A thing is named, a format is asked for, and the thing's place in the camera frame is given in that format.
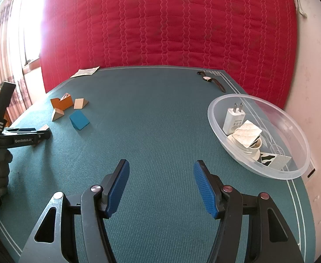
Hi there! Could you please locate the tan wood triangle block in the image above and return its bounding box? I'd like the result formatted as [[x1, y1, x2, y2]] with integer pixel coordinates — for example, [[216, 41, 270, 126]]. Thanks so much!
[[52, 108, 66, 122]]

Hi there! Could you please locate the brown wood block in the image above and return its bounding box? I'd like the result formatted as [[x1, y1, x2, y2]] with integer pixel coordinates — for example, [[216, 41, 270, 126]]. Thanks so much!
[[32, 124, 50, 148]]

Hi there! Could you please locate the bright window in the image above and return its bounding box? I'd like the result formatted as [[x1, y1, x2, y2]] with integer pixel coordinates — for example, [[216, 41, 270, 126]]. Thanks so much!
[[19, 0, 50, 66]]

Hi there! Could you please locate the red quilted blanket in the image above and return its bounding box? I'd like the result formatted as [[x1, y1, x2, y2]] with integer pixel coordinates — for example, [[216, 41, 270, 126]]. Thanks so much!
[[21, 0, 299, 107]]

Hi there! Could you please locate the pale grey triangular prism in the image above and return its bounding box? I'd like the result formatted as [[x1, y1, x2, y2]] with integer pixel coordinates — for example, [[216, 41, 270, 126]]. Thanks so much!
[[259, 152, 292, 170]]

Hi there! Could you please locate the white plug charger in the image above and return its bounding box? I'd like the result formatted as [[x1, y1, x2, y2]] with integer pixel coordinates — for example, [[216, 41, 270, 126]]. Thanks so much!
[[222, 103, 246, 136]]

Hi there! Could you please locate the clear plastic bowl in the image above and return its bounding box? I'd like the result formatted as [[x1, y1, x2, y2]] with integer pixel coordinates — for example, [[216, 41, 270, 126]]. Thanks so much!
[[207, 93, 310, 180]]

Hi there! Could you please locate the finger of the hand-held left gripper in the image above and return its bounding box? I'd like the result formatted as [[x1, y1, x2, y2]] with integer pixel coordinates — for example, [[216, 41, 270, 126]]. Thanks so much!
[[36, 131, 53, 141], [4, 127, 39, 132]]

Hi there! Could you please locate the pink patterned curtain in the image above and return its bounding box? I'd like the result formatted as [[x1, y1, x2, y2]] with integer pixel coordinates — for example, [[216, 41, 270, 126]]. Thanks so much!
[[0, 0, 31, 121]]

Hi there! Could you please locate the blue wedge block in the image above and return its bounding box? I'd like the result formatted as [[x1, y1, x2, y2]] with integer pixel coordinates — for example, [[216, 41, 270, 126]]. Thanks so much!
[[69, 110, 90, 130]]

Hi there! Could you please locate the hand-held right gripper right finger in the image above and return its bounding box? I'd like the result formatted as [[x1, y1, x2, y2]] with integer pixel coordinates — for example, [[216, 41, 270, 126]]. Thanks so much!
[[194, 159, 305, 263]]

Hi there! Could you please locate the brown strap wristwatch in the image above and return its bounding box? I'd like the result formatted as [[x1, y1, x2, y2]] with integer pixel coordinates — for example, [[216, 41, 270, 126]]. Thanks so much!
[[197, 71, 227, 93]]

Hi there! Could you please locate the white paper slip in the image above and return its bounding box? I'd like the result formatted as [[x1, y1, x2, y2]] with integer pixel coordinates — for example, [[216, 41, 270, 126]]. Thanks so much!
[[70, 66, 101, 78]]

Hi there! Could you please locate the white black-patterned triangular prism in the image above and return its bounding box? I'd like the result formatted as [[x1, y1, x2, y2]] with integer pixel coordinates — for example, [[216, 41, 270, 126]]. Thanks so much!
[[231, 120, 263, 149]]

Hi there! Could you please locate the light wood wedge block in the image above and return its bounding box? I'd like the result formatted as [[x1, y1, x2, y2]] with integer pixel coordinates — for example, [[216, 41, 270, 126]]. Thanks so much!
[[73, 98, 89, 109]]

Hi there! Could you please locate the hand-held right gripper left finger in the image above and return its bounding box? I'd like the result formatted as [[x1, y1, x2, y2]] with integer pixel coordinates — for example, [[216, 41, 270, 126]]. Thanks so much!
[[19, 159, 130, 263]]

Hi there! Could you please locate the teal table mat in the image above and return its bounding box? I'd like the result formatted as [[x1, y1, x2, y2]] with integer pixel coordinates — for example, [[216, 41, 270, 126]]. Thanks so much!
[[0, 66, 314, 263]]

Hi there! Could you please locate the orange triangle-ended block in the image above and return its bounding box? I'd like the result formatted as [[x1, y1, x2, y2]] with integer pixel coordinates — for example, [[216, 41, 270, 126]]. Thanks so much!
[[58, 93, 73, 110]]

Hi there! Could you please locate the white ribbed cup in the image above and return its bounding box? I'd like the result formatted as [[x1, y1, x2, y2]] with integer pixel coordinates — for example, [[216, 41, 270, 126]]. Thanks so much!
[[226, 134, 262, 162]]

